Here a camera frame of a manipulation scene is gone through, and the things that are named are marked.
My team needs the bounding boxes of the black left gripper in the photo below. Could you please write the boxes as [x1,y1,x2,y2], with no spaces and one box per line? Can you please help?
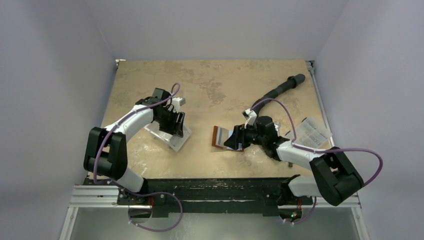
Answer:
[155,108,184,138]

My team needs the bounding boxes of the brown leather card holder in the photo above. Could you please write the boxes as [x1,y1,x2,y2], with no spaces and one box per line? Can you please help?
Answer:
[211,125,244,152]

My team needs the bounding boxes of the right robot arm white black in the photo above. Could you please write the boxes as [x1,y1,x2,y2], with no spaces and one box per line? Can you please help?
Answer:
[223,116,365,206]

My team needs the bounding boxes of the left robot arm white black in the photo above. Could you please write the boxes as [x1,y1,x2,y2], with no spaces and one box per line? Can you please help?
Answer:
[83,83,191,205]

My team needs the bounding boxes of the clear plastic bin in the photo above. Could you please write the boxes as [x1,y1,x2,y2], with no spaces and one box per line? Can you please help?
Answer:
[144,121,192,152]

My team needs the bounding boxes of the small silver wrench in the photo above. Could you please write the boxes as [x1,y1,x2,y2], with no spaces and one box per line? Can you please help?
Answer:
[274,122,281,131]

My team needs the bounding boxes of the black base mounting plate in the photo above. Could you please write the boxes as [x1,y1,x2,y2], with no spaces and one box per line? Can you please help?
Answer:
[82,177,316,218]

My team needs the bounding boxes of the clear plastic screw organizer box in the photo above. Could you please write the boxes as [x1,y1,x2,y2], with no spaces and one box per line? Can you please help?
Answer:
[294,116,333,149]

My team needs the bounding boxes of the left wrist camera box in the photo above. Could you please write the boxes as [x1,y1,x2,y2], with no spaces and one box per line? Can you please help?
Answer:
[169,97,186,109]

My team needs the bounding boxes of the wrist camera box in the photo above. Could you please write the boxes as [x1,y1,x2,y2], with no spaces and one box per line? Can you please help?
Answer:
[242,108,257,129]
[169,97,186,109]

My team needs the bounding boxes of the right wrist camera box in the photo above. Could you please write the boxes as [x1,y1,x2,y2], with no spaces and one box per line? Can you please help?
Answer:
[242,108,257,129]

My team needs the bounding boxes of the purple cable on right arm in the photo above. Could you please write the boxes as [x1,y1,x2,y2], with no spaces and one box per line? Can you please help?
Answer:
[250,97,384,226]

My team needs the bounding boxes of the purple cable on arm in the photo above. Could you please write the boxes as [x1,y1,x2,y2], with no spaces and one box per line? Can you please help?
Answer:
[92,82,184,233]
[250,97,384,226]

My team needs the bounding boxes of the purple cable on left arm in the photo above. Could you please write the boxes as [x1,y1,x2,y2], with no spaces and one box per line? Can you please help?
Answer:
[92,82,184,233]

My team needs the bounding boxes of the dark grey corrugated hose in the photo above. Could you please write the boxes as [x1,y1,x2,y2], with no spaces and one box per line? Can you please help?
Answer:
[251,73,306,112]

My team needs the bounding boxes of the aluminium rail at table edge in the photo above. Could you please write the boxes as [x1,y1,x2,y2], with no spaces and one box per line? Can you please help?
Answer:
[305,60,331,131]

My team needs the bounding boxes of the aluminium front frame rail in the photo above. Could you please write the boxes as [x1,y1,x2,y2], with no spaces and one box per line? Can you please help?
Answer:
[68,185,119,208]

